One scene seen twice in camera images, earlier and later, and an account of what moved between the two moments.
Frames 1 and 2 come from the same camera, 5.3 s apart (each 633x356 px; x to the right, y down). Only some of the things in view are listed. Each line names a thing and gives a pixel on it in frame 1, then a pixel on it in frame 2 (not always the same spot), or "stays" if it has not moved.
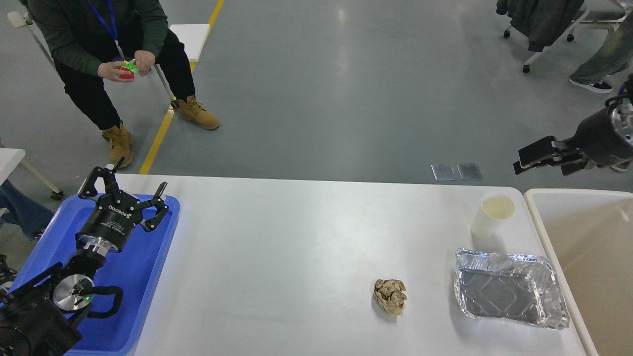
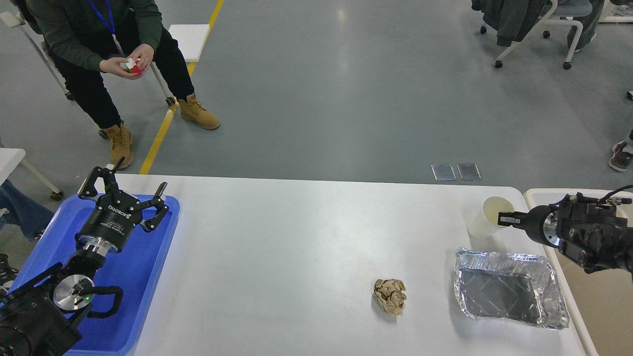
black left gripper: (107, 226) stays
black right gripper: (605, 138) -> (543, 223)
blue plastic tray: (134, 270) stays
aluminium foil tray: (519, 288) stays
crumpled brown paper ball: (389, 294) stays
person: (616, 54) -> (619, 161)
